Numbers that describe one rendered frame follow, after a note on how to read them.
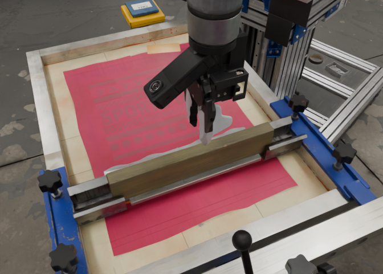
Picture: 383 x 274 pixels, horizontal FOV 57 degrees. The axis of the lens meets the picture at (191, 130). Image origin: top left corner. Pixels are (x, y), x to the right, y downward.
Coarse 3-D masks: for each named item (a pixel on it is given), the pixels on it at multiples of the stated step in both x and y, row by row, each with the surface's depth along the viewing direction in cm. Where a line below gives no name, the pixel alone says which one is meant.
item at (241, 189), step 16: (144, 64) 107; (160, 64) 107; (224, 112) 93; (240, 112) 93; (176, 144) 85; (272, 160) 82; (224, 176) 79; (240, 176) 79; (256, 176) 79; (272, 176) 79; (288, 176) 79; (208, 192) 76; (224, 192) 76; (240, 192) 76; (256, 192) 76; (272, 192) 76; (224, 208) 73; (240, 208) 73
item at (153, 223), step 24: (72, 72) 104; (96, 72) 104; (120, 72) 104; (72, 96) 97; (96, 120) 91; (96, 144) 85; (96, 168) 80; (192, 192) 76; (120, 216) 72; (144, 216) 72; (168, 216) 72; (192, 216) 72; (120, 240) 69; (144, 240) 69
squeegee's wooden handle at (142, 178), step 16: (256, 128) 75; (272, 128) 75; (208, 144) 72; (224, 144) 72; (240, 144) 73; (256, 144) 75; (160, 160) 69; (176, 160) 69; (192, 160) 70; (208, 160) 72; (224, 160) 75; (112, 176) 66; (128, 176) 66; (144, 176) 67; (160, 176) 70; (176, 176) 72; (192, 176) 74; (112, 192) 67; (128, 192) 69; (144, 192) 71
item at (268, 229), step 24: (168, 24) 116; (48, 48) 107; (72, 48) 107; (96, 48) 109; (240, 72) 99; (48, 96) 92; (264, 96) 92; (48, 120) 86; (48, 144) 81; (48, 168) 76; (312, 168) 79; (336, 192) 72; (288, 216) 68; (312, 216) 68; (216, 240) 65; (264, 240) 66; (168, 264) 62; (192, 264) 62; (216, 264) 65
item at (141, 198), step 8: (240, 160) 77; (248, 160) 77; (256, 160) 77; (216, 168) 76; (224, 168) 76; (232, 168) 76; (200, 176) 74; (208, 176) 74; (176, 184) 73; (184, 184) 73; (192, 184) 74; (152, 192) 71; (160, 192) 71; (168, 192) 72; (136, 200) 70; (144, 200) 71
